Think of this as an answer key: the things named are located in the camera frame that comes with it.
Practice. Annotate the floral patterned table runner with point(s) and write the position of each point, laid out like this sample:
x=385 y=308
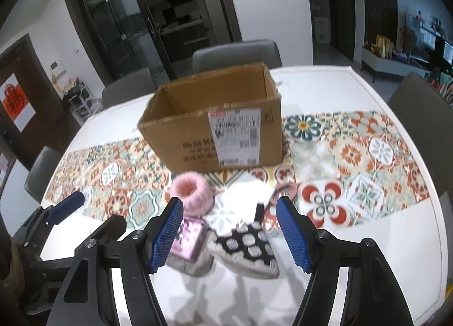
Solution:
x=354 y=156

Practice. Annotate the white shoe rack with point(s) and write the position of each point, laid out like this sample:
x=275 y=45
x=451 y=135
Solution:
x=83 y=103

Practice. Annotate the pink plush headband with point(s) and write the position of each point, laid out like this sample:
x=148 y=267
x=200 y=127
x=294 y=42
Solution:
x=203 y=193

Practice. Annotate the person's left forearm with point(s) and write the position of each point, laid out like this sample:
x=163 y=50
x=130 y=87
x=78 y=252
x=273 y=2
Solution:
x=9 y=269

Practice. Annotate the dark interior door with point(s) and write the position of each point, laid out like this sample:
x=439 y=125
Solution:
x=336 y=11

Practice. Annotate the white soft cloth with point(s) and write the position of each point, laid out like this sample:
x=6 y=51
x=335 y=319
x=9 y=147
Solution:
x=247 y=195

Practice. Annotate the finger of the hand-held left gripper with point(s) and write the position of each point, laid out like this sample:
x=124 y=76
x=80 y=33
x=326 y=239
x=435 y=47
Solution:
x=111 y=227
x=69 y=205

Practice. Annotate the black white dotted sock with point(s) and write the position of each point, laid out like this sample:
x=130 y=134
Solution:
x=247 y=246

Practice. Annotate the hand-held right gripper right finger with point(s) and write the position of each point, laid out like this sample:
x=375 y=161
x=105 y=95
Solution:
x=293 y=237

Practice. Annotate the dark framed glass sliding door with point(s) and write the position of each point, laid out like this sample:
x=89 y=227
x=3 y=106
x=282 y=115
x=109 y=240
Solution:
x=106 y=29

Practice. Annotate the pink elastic band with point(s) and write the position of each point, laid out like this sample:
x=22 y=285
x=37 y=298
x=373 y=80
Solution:
x=283 y=187

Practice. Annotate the pink glossy pouch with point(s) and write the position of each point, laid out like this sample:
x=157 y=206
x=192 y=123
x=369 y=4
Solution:
x=189 y=237

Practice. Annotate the colourful boxes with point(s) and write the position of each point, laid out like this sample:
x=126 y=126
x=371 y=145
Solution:
x=442 y=83

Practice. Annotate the white sideboard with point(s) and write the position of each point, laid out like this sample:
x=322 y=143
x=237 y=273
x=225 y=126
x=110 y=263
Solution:
x=393 y=62

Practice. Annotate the grey dining chair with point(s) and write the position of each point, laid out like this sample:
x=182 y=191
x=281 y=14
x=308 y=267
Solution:
x=233 y=55
x=42 y=174
x=127 y=89
x=417 y=106

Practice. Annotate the white red door poster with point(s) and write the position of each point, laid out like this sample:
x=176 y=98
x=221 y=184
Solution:
x=14 y=103

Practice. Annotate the white wall intercom panel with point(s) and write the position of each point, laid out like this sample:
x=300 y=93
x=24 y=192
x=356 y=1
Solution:
x=58 y=67

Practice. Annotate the brown cardboard box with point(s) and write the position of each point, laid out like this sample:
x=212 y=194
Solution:
x=184 y=135

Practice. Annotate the brown wooden door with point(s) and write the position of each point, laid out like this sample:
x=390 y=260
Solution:
x=42 y=99

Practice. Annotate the yellow bags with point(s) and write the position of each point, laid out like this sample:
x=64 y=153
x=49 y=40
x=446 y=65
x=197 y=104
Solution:
x=384 y=46

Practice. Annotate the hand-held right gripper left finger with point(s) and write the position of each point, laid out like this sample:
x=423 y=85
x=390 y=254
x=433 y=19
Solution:
x=166 y=237

